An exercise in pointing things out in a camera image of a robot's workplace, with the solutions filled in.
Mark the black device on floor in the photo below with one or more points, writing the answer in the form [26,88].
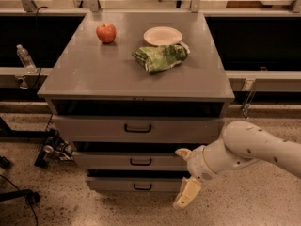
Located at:
[55,146]

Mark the grey drawer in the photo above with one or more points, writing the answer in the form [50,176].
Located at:
[129,161]
[137,129]
[134,184]

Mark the green chip bag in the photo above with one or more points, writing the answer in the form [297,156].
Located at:
[161,58]

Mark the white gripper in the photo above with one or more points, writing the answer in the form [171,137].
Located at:
[197,163]

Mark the clear plastic water bottle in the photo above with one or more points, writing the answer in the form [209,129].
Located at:
[26,59]

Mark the grey bottom drawer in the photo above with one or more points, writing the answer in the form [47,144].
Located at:
[134,184]

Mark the metal bracket clamp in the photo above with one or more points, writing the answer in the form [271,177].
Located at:
[249,89]

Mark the red apple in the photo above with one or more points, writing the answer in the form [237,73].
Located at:
[106,32]

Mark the grey top drawer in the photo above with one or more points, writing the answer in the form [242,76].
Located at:
[137,129]

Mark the white paper plate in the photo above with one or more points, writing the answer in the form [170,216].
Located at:
[162,35]

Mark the grey metal drawer cabinet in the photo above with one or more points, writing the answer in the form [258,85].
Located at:
[98,79]

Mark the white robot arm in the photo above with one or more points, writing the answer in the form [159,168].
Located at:
[240,144]

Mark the black chair leg caster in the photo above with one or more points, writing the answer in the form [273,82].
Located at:
[30,196]

